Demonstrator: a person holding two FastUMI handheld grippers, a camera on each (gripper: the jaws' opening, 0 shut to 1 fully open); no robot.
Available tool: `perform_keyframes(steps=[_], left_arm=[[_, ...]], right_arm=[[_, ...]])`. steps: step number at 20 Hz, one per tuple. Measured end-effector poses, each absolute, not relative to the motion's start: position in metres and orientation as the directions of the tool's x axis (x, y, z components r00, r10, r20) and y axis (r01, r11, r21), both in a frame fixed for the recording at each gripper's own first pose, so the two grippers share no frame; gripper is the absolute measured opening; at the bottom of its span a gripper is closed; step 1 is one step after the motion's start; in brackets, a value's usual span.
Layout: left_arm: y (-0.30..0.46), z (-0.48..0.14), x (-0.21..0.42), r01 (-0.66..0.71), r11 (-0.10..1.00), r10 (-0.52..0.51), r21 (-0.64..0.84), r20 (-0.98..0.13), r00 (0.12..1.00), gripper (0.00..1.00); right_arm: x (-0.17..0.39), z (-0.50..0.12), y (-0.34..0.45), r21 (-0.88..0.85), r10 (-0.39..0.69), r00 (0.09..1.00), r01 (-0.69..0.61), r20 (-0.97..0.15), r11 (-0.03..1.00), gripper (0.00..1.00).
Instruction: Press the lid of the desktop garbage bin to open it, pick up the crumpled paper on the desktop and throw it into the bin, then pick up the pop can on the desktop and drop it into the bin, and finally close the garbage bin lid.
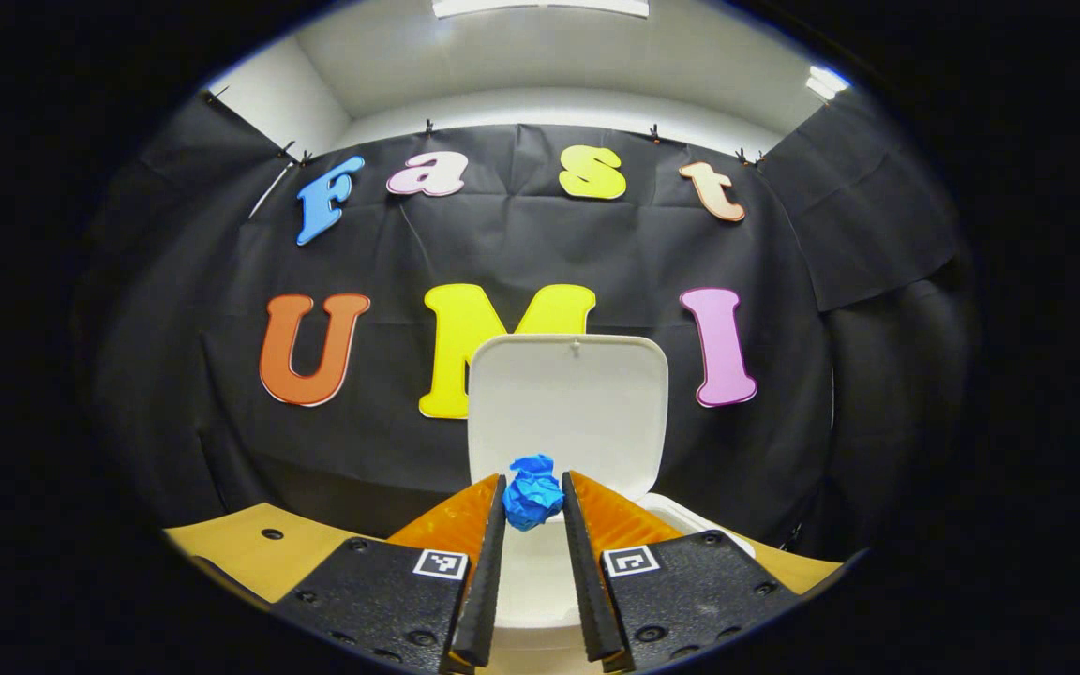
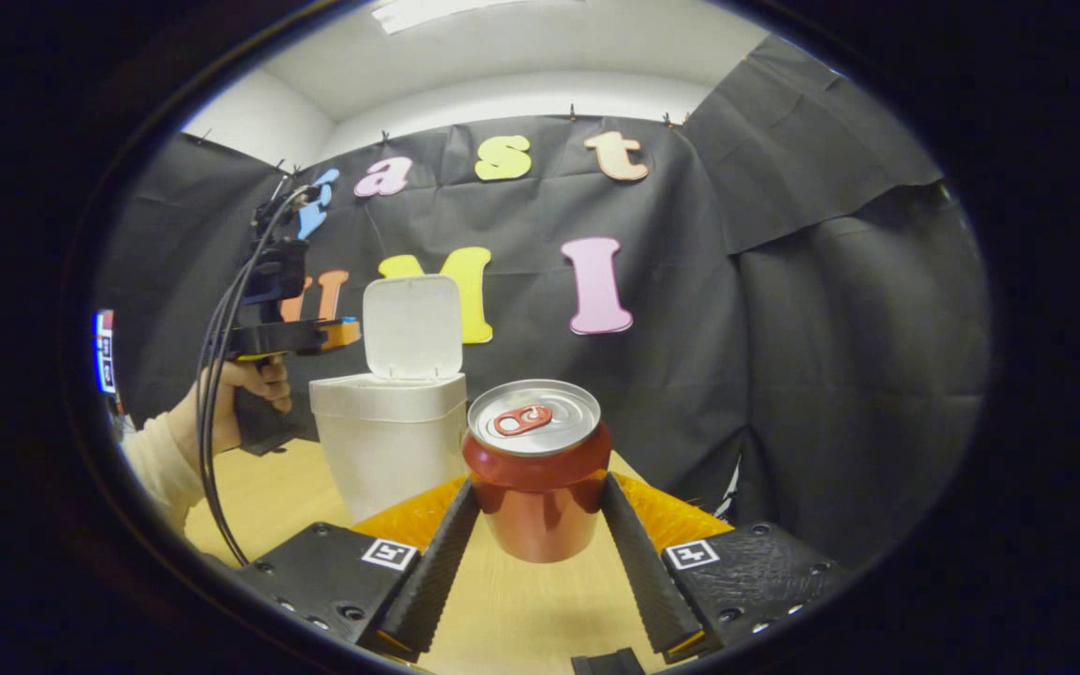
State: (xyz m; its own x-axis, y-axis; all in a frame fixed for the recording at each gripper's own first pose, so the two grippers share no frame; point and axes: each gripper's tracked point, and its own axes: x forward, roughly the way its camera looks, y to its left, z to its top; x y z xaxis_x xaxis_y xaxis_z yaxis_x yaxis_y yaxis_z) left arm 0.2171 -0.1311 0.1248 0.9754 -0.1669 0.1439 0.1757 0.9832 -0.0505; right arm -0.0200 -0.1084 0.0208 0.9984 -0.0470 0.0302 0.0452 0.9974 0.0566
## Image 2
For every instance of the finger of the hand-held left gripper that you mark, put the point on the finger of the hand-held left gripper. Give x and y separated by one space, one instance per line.
315 336

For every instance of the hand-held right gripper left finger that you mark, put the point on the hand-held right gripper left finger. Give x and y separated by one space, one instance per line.
432 562

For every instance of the ceiling light panel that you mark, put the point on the ceiling light panel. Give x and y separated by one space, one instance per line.
437 11

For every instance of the computer monitor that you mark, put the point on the computer monitor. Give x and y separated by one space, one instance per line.
105 352

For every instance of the white desktop garbage bin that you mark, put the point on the white desktop garbage bin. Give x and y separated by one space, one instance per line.
390 441

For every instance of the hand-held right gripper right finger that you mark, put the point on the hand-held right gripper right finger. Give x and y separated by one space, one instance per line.
648 572

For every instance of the wooden desktop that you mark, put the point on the wooden desktop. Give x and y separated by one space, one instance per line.
502 609

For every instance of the red pop can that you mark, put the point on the red pop can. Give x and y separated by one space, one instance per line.
540 487

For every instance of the black backdrop cloth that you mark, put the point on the black backdrop cloth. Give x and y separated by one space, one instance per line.
784 328

